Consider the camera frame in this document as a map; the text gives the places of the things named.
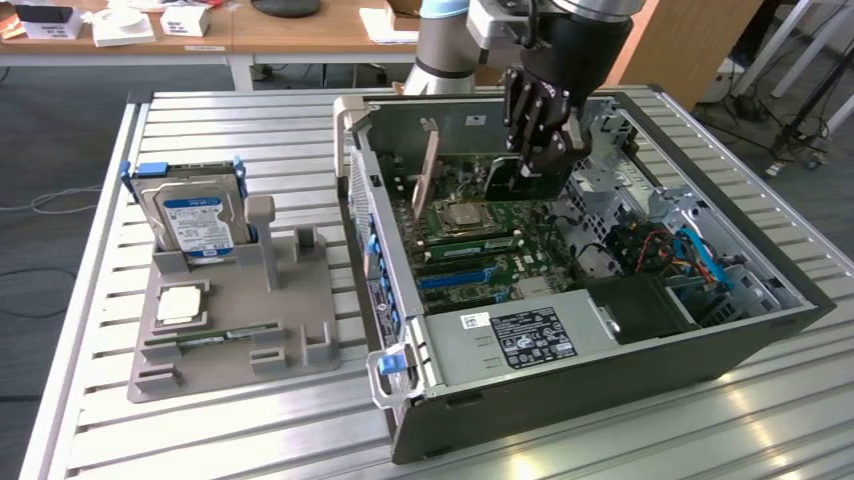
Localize green Dell motherboard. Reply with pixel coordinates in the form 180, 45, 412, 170
390, 154, 602, 309

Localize wooden desk white frame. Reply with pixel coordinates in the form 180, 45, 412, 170
0, 0, 233, 69
229, 0, 606, 92

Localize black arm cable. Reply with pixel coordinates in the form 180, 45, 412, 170
518, 0, 543, 50

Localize clean silver CPU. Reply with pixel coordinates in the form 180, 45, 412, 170
156, 287, 205, 324

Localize blue SATA wire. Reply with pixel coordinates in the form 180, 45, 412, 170
674, 225, 735, 294

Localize grey parts rack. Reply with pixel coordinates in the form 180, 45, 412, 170
125, 194, 343, 405

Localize white labelled box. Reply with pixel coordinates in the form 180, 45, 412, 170
159, 4, 215, 37

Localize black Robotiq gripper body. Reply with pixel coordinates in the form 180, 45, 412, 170
512, 9, 632, 109

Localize white paper stack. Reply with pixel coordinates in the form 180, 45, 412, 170
358, 6, 423, 46

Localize CPU with paste residue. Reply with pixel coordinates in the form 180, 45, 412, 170
444, 200, 492, 231

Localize white floor cable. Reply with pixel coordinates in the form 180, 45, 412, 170
0, 183, 103, 216

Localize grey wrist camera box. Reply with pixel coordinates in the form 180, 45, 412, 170
464, 0, 535, 51

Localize small white floor box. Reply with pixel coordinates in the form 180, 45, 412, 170
710, 56, 747, 101

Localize dark round dish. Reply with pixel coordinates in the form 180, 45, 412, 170
249, 0, 323, 19

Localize black plastic fan housing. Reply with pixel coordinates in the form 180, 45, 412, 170
584, 273, 703, 347

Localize grey power supply unit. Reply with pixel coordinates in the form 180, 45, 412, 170
422, 291, 628, 390

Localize perforated metal drive cage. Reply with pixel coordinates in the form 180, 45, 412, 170
564, 139, 668, 236

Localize metal disk bay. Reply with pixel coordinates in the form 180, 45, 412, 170
659, 192, 799, 326

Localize white box round insert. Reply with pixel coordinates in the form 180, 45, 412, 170
91, 7, 159, 49

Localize green RAM stick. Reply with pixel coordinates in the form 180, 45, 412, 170
173, 327, 260, 347
424, 237, 520, 257

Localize blue expansion slot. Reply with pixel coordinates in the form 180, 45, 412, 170
416, 268, 500, 291

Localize red orange drive wires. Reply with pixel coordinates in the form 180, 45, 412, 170
635, 230, 703, 277

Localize blue case panel latch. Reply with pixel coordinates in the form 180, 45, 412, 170
375, 351, 407, 377

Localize black open PC case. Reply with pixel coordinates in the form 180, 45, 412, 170
331, 89, 839, 466

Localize black wire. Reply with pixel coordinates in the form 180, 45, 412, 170
551, 209, 632, 274

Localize metal CPU socket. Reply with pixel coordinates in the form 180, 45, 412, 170
432, 195, 510, 239

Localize white box black top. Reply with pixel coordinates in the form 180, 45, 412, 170
12, 3, 87, 41

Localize Nvidia graphics card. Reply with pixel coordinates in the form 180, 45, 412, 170
410, 116, 579, 224

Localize wooden cabinet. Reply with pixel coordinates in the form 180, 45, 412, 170
590, 0, 766, 109

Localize hard disk in blue caddy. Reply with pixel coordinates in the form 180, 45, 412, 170
119, 157, 249, 261

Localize red orange box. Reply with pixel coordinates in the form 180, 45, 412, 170
0, 9, 27, 41

